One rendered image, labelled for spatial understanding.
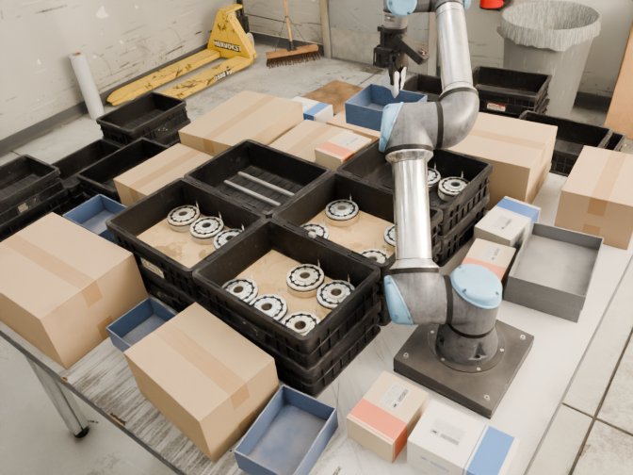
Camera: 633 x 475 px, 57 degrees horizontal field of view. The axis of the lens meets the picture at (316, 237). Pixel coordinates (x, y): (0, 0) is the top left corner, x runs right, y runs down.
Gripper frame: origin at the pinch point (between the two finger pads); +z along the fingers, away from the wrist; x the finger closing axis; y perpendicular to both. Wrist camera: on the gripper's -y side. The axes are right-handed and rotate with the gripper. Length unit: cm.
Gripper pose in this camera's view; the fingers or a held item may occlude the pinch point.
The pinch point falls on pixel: (397, 93)
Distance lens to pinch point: 187.4
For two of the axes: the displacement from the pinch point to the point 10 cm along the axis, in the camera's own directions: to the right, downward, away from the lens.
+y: -7.8, -3.3, 5.3
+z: 0.3, 8.3, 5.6
